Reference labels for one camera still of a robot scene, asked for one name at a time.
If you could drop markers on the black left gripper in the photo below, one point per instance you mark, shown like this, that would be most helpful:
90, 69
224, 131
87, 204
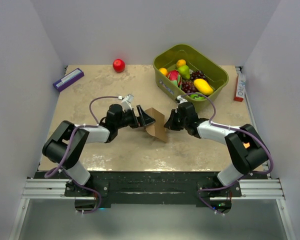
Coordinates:
144, 118

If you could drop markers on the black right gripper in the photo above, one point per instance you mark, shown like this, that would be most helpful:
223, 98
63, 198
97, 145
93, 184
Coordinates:
170, 124

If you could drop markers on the brown cardboard paper box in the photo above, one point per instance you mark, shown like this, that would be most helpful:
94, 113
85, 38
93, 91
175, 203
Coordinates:
157, 129

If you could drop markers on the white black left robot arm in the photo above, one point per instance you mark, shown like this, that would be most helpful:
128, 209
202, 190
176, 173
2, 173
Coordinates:
65, 145

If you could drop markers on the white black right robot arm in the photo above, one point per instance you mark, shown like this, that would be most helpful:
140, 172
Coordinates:
246, 149

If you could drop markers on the red white toothpaste box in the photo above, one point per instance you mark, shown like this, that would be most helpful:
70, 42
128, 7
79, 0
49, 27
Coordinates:
240, 87

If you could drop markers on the purple rectangular box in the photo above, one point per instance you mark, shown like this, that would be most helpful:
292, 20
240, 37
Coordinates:
68, 80

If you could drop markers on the red grape bunch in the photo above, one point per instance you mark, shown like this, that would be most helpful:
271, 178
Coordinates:
188, 87

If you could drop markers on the yellow mango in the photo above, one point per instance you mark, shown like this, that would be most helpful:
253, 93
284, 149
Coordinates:
203, 87

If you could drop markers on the pink dragon fruit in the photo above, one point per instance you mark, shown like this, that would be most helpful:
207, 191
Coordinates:
175, 77

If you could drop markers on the yellow orange fruit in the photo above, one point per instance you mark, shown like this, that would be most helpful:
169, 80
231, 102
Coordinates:
164, 71

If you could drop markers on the green pear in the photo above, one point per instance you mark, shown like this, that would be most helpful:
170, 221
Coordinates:
184, 71

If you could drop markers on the dark purple grape bunch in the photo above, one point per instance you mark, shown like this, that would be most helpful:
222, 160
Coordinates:
197, 75

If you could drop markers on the red apple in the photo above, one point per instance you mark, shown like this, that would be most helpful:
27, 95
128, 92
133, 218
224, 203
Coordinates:
118, 65

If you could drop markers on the green plastic tub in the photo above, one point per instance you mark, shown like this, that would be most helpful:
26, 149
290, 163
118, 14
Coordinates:
217, 78

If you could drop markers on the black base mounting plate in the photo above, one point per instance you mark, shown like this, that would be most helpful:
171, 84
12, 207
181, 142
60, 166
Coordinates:
153, 188

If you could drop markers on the round yellow orange sponge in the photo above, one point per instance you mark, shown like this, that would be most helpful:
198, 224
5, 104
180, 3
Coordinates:
246, 145

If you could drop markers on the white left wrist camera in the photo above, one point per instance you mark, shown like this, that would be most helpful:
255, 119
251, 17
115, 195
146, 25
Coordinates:
126, 102

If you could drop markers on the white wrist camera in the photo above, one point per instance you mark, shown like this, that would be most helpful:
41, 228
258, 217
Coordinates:
180, 99
126, 102

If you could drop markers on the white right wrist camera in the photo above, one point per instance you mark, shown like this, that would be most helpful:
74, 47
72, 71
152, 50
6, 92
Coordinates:
180, 99

